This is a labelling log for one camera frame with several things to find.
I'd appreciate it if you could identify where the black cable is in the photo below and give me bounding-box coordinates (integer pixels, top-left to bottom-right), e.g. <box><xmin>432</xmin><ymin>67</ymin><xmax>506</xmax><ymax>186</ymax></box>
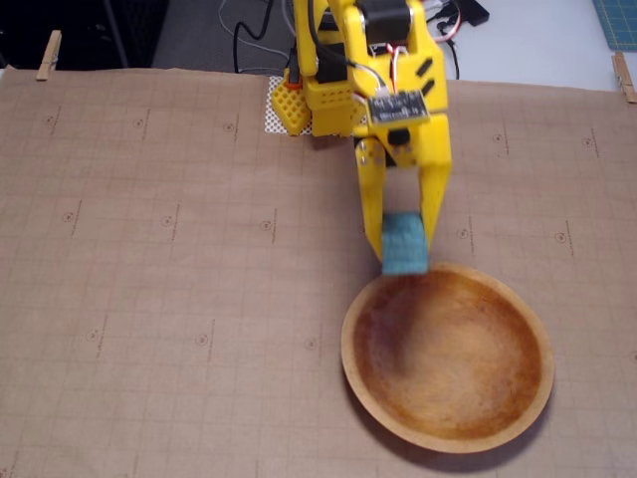
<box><xmin>436</xmin><ymin>18</ymin><xmax>462</xmax><ymax>81</ymax></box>

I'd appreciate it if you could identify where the yellow robot base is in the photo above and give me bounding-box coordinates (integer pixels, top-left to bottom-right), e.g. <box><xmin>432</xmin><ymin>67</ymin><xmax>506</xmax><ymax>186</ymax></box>
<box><xmin>271</xmin><ymin>74</ymin><xmax>362</xmax><ymax>138</ymax></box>

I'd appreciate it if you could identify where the small camera circuit board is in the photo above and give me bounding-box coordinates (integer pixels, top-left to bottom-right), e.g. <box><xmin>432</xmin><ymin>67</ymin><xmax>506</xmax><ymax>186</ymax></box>
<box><xmin>366</xmin><ymin>88</ymin><xmax>430</xmax><ymax>125</ymax></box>

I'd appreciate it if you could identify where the white perforated mat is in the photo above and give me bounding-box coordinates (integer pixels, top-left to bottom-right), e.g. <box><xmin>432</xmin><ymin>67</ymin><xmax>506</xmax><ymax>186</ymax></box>
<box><xmin>263</xmin><ymin>75</ymin><xmax>315</xmax><ymax>136</ymax></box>

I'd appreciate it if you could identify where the green cutting mat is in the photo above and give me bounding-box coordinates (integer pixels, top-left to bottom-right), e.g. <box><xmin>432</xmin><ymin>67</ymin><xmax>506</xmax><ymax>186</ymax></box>
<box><xmin>591</xmin><ymin>0</ymin><xmax>637</xmax><ymax>50</ymax></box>

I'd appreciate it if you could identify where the black power adapter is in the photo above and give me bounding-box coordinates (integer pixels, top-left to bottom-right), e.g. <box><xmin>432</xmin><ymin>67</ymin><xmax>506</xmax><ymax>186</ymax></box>
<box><xmin>447</xmin><ymin>0</ymin><xmax>492</xmax><ymax>27</ymax></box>

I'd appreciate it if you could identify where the gridded gift wrap paper sheet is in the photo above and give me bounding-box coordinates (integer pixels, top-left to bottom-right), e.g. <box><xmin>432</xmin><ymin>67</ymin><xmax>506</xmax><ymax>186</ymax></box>
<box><xmin>0</xmin><ymin>67</ymin><xmax>637</xmax><ymax>478</ymax></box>

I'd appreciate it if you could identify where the round wooden bowl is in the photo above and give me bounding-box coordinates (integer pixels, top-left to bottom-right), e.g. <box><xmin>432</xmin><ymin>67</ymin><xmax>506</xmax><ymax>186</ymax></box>
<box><xmin>339</xmin><ymin>262</ymin><xmax>555</xmax><ymax>454</ymax></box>

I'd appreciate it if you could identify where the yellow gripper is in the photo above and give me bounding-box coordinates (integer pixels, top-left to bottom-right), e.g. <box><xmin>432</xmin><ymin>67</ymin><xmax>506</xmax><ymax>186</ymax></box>
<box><xmin>346</xmin><ymin>0</ymin><xmax>453</xmax><ymax>263</ymax></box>

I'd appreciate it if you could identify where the blue block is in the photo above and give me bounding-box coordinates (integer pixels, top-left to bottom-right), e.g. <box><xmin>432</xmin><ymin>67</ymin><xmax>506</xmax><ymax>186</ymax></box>
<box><xmin>380</xmin><ymin>211</ymin><xmax>431</xmax><ymax>277</ymax></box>

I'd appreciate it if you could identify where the wooden clothespin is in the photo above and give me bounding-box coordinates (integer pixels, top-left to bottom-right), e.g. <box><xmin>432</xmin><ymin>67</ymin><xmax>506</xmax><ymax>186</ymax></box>
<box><xmin>611</xmin><ymin>51</ymin><xmax>637</xmax><ymax>105</ymax></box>
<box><xmin>35</xmin><ymin>29</ymin><xmax>63</xmax><ymax>82</ymax></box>

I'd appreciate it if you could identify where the white servo cable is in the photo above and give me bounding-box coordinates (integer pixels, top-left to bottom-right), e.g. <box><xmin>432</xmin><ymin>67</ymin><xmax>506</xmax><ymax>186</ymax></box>
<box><xmin>425</xmin><ymin>0</ymin><xmax>464</xmax><ymax>44</ymax></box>

